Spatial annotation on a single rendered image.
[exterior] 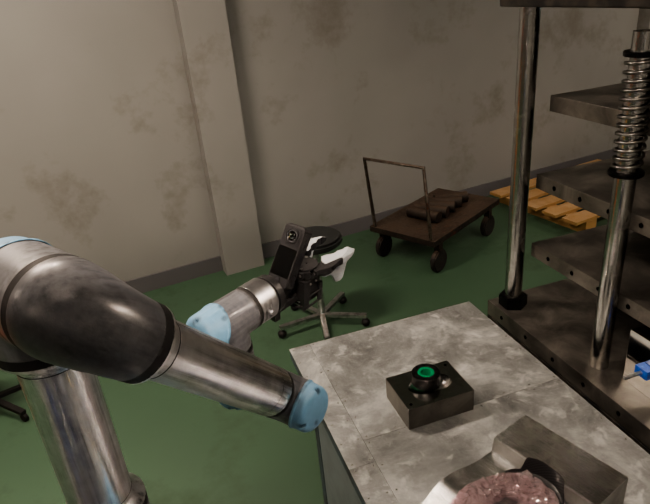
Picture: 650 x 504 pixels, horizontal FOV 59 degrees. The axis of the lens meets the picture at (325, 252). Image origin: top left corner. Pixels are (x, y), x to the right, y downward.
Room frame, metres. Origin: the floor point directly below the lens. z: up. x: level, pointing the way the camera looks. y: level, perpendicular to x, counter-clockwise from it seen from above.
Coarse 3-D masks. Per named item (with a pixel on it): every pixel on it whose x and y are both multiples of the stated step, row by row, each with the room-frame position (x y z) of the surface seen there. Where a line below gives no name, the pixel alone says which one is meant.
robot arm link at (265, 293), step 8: (256, 280) 0.86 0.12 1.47; (264, 280) 0.87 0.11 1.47; (248, 288) 0.84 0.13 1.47; (256, 288) 0.84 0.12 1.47; (264, 288) 0.84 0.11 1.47; (272, 288) 0.85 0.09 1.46; (256, 296) 0.82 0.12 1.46; (264, 296) 0.83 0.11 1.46; (272, 296) 0.84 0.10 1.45; (264, 304) 0.82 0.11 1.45; (272, 304) 0.83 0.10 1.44; (264, 312) 0.81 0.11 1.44; (272, 312) 0.82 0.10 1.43; (264, 320) 0.82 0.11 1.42
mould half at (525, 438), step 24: (504, 432) 1.03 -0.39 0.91; (528, 432) 1.02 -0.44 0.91; (552, 432) 1.02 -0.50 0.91; (504, 456) 0.99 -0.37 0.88; (528, 456) 0.95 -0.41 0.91; (552, 456) 0.95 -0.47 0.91; (576, 456) 0.94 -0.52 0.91; (456, 480) 0.92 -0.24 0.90; (576, 480) 0.87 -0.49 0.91; (600, 480) 0.87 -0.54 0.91; (624, 480) 0.86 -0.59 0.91
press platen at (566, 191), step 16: (608, 160) 1.84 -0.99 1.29; (544, 176) 1.74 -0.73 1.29; (560, 176) 1.73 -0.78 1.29; (576, 176) 1.71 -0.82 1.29; (592, 176) 1.70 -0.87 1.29; (608, 176) 1.68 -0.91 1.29; (560, 192) 1.66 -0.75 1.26; (576, 192) 1.59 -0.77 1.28; (592, 192) 1.56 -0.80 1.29; (608, 192) 1.55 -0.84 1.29; (640, 192) 1.53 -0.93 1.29; (592, 208) 1.53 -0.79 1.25; (608, 208) 1.47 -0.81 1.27; (640, 208) 1.41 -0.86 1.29; (640, 224) 1.37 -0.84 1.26
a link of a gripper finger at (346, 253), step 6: (336, 252) 0.97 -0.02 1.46; (342, 252) 0.97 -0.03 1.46; (348, 252) 0.98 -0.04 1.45; (324, 258) 0.95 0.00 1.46; (330, 258) 0.95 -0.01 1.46; (336, 258) 0.95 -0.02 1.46; (348, 258) 0.97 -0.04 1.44; (342, 264) 0.97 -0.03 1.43; (336, 270) 0.96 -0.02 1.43; (342, 270) 0.97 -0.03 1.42; (324, 276) 0.95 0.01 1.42; (336, 276) 0.96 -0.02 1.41; (342, 276) 0.97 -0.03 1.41
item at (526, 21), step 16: (528, 16) 1.77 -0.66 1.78; (528, 32) 1.77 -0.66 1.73; (528, 48) 1.76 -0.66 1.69; (528, 64) 1.76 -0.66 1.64; (528, 80) 1.76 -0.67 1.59; (528, 96) 1.76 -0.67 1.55; (528, 112) 1.76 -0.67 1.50; (528, 128) 1.76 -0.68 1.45; (528, 144) 1.76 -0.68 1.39; (512, 160) 1.79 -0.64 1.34; (528, 160) 1.77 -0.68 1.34; (512, 176) 1.79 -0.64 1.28; (528, 176) 1.77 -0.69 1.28; (512, 192) 1.78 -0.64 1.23; (528, 192) 1.78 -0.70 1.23; (512, 208) 1.78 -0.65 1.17; (512, 224) 1.77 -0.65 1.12; (512, 240) 1.77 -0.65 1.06; (512, 256) 1.77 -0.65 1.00; (512, 272) 1.77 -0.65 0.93; (512, 288) 1.77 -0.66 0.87; (512, 304) 1.75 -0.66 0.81
